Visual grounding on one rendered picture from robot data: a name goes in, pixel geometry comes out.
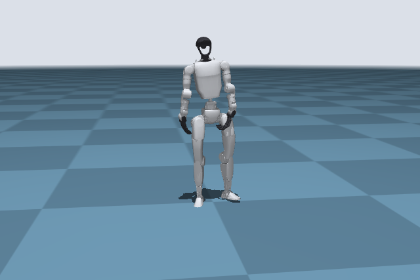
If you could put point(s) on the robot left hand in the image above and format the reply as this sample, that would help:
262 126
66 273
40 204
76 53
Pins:
228 122

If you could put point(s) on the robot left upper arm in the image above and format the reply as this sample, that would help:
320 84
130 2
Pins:
226 76

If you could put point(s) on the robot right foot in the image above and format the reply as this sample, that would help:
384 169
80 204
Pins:
199 202

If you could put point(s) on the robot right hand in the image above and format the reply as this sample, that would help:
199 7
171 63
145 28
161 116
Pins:
183 125

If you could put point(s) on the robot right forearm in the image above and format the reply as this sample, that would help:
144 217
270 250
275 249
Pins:
183 107

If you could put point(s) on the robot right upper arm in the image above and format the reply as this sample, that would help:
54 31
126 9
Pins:
186 82

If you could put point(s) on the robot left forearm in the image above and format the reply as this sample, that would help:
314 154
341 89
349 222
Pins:
231 102

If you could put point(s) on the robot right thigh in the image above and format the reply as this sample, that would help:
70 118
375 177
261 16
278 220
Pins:
198 133

